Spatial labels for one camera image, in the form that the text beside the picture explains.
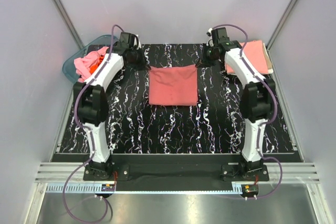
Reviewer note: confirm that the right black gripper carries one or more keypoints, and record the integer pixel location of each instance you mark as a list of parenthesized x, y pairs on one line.
[(204, 62)]

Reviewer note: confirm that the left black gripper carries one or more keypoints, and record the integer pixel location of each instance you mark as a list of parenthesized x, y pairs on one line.
[(143, 65)]

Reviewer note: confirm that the dusty red t-shirt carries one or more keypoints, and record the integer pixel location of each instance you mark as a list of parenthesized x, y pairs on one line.
[(173, 86)]

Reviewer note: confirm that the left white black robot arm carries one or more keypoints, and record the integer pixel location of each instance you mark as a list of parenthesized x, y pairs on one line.
[(91, 105)]

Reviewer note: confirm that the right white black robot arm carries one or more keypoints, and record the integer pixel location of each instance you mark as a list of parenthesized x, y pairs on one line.
[(257, 106)]

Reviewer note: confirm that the orange shirt in basket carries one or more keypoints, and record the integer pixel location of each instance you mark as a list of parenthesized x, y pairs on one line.
[(96, 64)]

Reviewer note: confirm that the folded salmon pink t-shirt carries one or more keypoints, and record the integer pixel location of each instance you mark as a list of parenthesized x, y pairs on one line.
[(254, 53)]

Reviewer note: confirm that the light pink shirt in basket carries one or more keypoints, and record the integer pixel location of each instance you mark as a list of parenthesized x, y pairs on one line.
[(82, 65)]

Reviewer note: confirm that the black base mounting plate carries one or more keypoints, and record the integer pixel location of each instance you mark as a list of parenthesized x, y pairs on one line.
[(158, 174)]

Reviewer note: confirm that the left rear aluminium post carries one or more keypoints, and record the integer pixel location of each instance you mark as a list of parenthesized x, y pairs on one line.
[(68, 22)]

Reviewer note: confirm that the aluminium frame rail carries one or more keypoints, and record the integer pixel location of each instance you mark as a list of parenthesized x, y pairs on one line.
[(273, 174)]

